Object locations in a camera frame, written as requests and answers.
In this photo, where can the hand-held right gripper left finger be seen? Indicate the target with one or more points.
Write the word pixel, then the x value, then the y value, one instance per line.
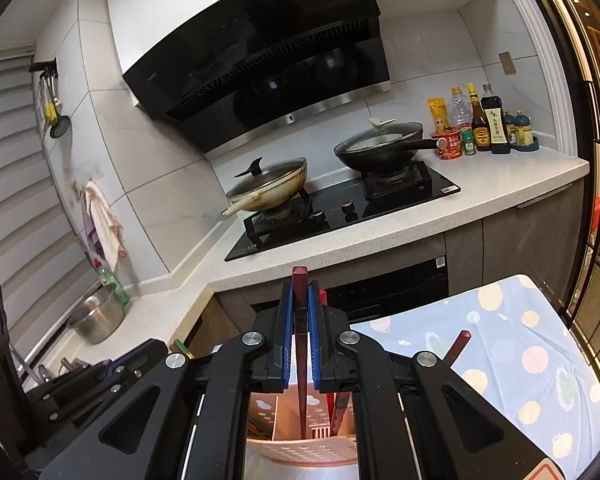
pixel 286 340

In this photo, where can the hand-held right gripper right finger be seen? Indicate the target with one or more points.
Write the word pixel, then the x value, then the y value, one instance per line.
pixel 314 345

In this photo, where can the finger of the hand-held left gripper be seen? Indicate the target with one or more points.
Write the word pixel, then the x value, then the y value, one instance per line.
pixel 115 367

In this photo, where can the maroon chopstick dark band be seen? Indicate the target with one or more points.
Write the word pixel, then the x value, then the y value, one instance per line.
pixel 300 275

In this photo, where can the green chopstick gold band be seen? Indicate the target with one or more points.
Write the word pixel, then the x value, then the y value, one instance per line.
pixel 180 349

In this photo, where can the pink perforated utensil basket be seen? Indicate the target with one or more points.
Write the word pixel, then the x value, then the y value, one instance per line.
pixel 300 447

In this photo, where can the dark red chopstick gold band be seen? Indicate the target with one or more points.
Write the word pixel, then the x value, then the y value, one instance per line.
pixel 459 345

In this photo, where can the chrome sink faucet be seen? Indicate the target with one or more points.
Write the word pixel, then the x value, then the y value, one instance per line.
pixel 42 372

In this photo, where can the steel pot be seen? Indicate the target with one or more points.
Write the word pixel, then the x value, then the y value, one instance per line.
pixel 97 317

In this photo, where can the green dish soap bottle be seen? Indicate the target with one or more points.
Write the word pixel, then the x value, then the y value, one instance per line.
pixel 112 285

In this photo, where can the black built-in oven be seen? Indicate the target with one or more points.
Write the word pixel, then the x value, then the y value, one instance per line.
pixel 380 290

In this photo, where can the black gas stove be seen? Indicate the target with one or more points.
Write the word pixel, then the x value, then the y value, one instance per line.
pixel 330 227

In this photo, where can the white stone kitchen countertop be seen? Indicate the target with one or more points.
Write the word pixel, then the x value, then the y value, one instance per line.
pixel 380 230

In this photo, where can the purple hanging cloth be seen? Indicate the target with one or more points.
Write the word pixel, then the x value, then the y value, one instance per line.
pixel 91 230

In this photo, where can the cream wok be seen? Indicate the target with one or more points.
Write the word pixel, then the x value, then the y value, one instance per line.
pixel 275 199

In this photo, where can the white hanging towel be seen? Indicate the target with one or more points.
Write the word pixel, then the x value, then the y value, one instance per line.
pixel 107 220

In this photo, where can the glass wok lid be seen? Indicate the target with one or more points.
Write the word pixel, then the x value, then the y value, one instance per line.
pixel 265 180

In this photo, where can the window blind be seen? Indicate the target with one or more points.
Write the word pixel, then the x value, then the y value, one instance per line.
pixel 10 185

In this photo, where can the blue planet print tablecloth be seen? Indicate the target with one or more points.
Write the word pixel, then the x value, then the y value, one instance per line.
pixel 505 340

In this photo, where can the black frying pan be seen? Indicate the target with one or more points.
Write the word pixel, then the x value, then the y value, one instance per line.
pixel 375 160

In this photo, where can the glass pan lid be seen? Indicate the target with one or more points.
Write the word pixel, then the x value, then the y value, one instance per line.
pixel 380 140

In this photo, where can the red instant noodle cup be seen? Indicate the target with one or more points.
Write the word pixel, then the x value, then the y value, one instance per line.
pixel 446 146

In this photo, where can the grey kitchen cabinet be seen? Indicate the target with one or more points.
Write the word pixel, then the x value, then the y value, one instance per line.
pixel 530 240

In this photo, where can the yellow kitchen tool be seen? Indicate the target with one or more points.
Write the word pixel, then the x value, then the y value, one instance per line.
pixel 50 112

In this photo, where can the small green cap jar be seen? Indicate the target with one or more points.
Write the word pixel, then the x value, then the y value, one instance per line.
pixel 468 144

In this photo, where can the yellow food packet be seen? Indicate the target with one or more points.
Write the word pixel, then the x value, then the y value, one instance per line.
pixel 437 115

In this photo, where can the brown sauce bottle yellow label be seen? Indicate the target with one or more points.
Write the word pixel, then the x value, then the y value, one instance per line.
pixel 480 132

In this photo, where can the clear plastic bottle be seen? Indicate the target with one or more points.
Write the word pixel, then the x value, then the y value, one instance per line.
pixel 461 107

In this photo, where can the black range hood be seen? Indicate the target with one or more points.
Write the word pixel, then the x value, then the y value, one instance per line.
pixel 255 60

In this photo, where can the dark soy sauce bottle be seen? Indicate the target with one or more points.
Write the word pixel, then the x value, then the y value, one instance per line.
pixel 492 125

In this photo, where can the green seasoning jar set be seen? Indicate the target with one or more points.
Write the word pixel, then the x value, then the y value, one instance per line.
pixel 521 132

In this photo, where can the black wall hook rack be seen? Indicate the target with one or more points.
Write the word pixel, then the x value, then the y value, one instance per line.
pixel 44 67

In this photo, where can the brass wall socket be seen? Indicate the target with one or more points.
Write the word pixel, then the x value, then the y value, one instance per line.
pixel 506 62

